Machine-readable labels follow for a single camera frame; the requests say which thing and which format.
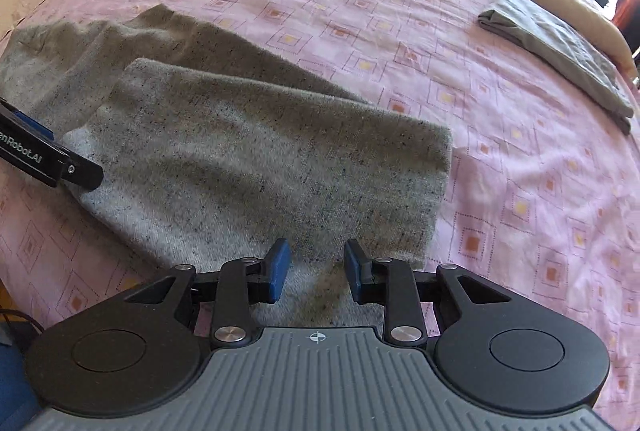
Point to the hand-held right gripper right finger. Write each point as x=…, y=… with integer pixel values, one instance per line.
x=354, y=271

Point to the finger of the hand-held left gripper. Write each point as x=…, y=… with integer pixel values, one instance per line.
x=32, y=123
x=85, y=172

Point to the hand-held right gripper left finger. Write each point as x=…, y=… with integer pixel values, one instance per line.
x=277, y=271

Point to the grey pants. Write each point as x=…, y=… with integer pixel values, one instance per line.
x=250, y=161

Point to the pink patterned bed sheet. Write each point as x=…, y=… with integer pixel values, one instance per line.
x=525, y=211

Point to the blue object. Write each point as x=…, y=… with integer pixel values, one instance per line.
x=12, y=386

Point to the folded grey cloth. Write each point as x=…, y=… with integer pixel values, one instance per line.
x=560, y=46

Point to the orange object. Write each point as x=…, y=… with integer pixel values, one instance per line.
x=627, y=18

